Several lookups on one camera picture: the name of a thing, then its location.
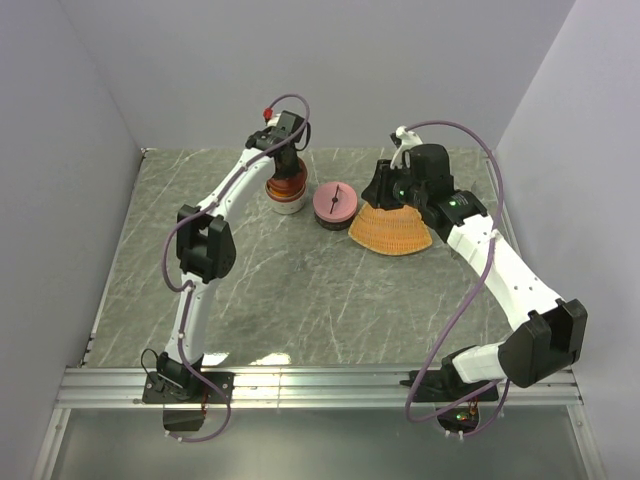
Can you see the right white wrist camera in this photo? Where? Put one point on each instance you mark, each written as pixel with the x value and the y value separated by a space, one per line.
pixel 404 140

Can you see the aluminium mounting rail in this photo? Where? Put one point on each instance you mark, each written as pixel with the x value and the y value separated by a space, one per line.
pixel 254 387

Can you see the pink round lid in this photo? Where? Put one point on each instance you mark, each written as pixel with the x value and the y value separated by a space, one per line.
pixel 335 201

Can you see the brown round lid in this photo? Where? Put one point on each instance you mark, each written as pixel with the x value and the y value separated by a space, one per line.
pixel 284 191

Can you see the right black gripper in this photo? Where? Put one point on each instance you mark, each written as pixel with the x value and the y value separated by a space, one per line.
pixel 377 193

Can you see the pink-white steel lunch container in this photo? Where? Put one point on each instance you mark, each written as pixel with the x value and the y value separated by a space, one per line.
pixel 289 207

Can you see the black steel lunch container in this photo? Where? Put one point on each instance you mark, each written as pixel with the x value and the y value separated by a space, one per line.
pixel 334 225

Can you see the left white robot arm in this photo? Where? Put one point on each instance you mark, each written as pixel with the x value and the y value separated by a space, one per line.
pixel 200 251

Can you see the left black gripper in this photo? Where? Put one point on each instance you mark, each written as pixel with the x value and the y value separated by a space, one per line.
pixel 291 173

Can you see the woven bamboo triangular tray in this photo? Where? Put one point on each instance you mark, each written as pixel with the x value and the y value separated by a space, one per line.
pixel 397 232

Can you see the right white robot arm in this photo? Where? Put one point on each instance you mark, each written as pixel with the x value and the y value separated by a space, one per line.
pixel 547 331

